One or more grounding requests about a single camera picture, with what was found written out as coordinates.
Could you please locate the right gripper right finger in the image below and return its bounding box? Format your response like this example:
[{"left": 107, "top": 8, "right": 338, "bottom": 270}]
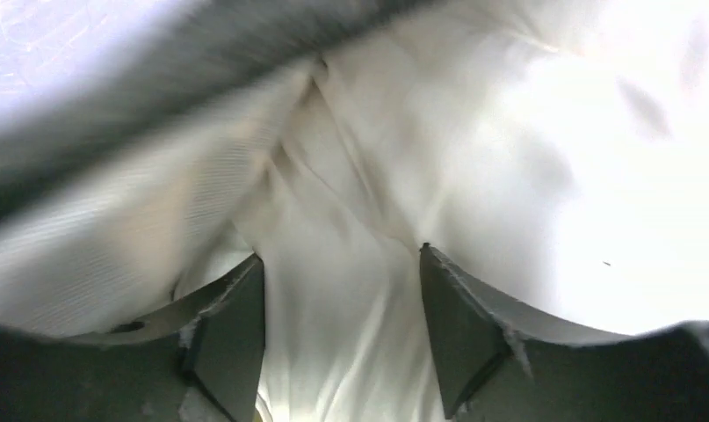
[{"left": 419, "top": 244, "right": 709, "bottom": 421}]

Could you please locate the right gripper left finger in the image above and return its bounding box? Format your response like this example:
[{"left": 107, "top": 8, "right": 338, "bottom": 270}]
[{"left": 0, "top": 256, "right": 265, "bottom": 421}]

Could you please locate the black floral pillowcase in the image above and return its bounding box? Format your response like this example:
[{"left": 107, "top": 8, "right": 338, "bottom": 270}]
[{"left": 0, "top": 1, "right": 416, "bottom": 221}]

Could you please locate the white yellow-edged pillow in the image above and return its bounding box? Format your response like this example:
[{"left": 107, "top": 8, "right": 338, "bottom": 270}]
[{"left": 0, "top": 1, "right": 709, "bottom": 421}]

